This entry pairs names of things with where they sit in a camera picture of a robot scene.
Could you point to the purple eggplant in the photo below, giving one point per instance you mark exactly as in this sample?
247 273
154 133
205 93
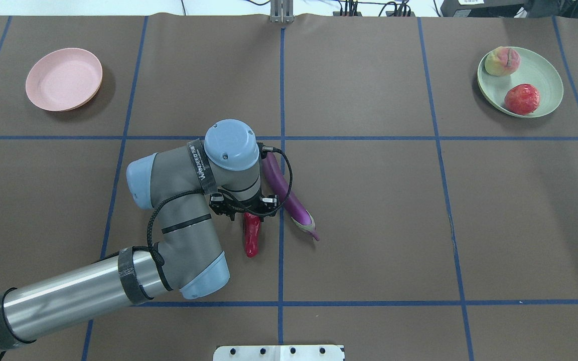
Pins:
281 187

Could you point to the light green round plate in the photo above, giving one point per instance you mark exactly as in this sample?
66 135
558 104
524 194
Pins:
533 70

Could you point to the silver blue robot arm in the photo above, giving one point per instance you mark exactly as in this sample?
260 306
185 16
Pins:
219 174

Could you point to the red apple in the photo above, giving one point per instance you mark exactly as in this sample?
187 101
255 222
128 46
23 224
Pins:
522 99

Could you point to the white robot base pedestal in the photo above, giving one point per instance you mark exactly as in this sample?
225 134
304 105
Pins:
280 352

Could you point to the yellow pink peach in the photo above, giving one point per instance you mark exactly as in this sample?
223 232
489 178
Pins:
502 61

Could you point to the pink round plate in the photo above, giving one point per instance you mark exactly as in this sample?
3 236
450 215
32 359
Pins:
64 80

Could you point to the red chili pepper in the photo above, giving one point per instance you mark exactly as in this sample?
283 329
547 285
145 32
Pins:
252 227

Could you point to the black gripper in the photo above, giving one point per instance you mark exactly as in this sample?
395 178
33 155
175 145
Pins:
239 209

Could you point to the aluminium frame post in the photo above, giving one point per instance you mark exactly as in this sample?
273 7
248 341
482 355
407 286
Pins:
282 11

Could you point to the black power strip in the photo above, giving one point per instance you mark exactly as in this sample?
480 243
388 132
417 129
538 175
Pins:
379 9

